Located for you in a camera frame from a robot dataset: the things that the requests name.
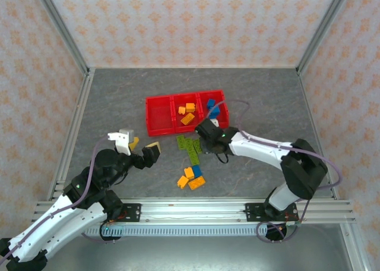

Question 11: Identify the thin black wire loop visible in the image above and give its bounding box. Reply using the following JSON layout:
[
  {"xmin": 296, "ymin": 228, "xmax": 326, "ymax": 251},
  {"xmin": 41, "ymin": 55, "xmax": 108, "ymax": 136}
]
[{"xmin": 214, "ymin": 151, "xmax": 230, "ymax": 165}]

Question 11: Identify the red plastic bin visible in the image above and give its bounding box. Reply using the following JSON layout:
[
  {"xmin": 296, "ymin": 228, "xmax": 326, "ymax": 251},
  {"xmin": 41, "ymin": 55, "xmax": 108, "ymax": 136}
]
[
  {"xmin": 197, "ymin": 89, "xmax": 231, "ymax": 130},
  {"xmin": 172, "ymin": 93, "xmax": 203, "ymax": 134},
  {"xmin": 145, "ymin": 95, "xmax": 175, "ymax": 137}
]

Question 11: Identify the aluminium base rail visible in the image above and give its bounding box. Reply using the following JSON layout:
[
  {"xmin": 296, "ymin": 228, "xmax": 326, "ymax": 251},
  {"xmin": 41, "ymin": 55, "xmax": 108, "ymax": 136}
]
[{"xmin": 31, "ymin": 198, "xmax": 357, "ymax": 225}]

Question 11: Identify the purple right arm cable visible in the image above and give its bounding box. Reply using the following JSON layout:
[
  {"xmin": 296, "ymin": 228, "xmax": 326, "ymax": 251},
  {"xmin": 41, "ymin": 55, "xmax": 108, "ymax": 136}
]
[{"xmin": 206, "ymin": 99, "xmax": 344, "ymax": 244}]

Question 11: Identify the grey slotted cable duct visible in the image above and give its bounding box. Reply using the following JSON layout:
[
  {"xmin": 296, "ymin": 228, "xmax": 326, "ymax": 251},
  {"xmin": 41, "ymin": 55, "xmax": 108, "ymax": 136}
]
[{"xmin": 84, "ymin": 225, "xmax": 268, "ymax": 237}]

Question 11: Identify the aluminium side rail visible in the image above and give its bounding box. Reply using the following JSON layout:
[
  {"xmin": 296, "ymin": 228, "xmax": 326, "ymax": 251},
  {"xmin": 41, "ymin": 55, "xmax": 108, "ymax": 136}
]
[
  {"xmin": 46, "ymin": 68, "xmax": 96, "ymax": 201},
  {"xmin": 296, "ymin": 68, "xmax": 340, "ymax": 199}
]

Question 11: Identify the aluminium corner post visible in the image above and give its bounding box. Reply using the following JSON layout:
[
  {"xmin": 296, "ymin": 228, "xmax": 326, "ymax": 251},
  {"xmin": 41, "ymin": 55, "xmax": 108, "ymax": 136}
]
[
  {"xmin": 296, "ymin": 0, "xmax": 354, "ymax": 76},
  {"xmin": 30, "ymin": 0, "xmax": 90, "ymax": 76}
]

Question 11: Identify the long yellow-orange lego brick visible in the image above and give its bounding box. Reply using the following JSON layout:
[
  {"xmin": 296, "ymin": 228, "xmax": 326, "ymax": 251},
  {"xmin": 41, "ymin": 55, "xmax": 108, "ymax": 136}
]
[
  {"xmin": 187, "ymin": 176, "xmax": 207, "ymax": 191},
  {"xmin": 180, "ymin": 112, "xmax": 196, "ymax": 126}
]

